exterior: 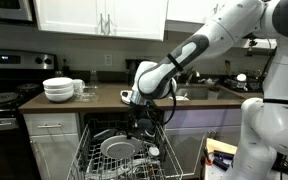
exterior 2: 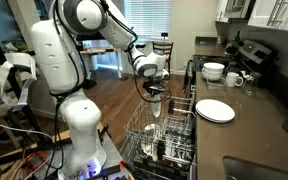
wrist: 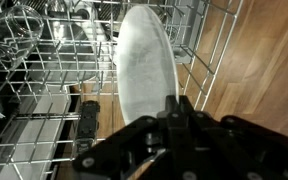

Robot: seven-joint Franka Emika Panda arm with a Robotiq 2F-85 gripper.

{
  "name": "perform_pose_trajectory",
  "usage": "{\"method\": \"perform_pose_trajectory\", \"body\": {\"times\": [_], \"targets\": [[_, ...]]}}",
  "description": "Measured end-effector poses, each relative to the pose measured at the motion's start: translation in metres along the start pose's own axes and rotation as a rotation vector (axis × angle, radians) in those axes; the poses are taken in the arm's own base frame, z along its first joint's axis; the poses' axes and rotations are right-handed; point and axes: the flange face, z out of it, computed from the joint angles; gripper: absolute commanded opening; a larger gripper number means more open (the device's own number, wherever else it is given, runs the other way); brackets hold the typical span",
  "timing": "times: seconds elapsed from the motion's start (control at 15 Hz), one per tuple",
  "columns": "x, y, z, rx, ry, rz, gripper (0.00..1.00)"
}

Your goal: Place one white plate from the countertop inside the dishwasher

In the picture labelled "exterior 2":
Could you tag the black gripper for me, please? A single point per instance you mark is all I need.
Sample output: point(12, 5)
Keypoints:
point(154, 86)

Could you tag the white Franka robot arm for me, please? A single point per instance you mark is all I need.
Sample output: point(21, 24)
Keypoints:
point(70, 60)

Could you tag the small white dish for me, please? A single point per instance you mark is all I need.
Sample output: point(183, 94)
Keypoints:
point(149, 141)

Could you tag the wooden dining chair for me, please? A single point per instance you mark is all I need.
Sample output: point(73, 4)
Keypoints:
point(165, 48)

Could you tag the black bowl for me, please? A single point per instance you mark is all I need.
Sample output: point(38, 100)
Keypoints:
point(161, 150)

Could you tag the white ceramic bowl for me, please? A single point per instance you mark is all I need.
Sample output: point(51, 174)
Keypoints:
point(214, 66)
point(212, 74)
point(211, 78)

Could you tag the clear glass dish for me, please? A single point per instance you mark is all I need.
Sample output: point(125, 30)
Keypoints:
point(215, 87)

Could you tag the wooden desk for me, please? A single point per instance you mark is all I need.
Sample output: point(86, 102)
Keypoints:
point(100, 51)

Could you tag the robot mounting table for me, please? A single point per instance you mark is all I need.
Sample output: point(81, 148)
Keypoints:
point(114, 156)

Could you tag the white window blinds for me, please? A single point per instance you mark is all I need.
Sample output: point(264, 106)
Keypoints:
point(147, 18)

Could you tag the white ceramic mug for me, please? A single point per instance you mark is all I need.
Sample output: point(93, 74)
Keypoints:
point(232, 79)

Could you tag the clear glass jar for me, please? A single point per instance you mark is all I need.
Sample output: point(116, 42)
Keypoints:
point(250, 85)

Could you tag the dark glass bottle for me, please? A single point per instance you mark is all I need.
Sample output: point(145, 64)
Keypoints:
point(238, 36)

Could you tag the black stove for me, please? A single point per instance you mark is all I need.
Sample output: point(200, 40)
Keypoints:
point(250, 53)

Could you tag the kitchen sink basin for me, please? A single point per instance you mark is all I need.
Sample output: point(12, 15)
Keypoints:
point(257, 170)

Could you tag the black metal stand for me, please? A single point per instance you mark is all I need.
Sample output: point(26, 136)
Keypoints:
point(4, 66)

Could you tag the white wall cabinet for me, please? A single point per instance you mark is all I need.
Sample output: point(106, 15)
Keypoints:
point(284, 15)

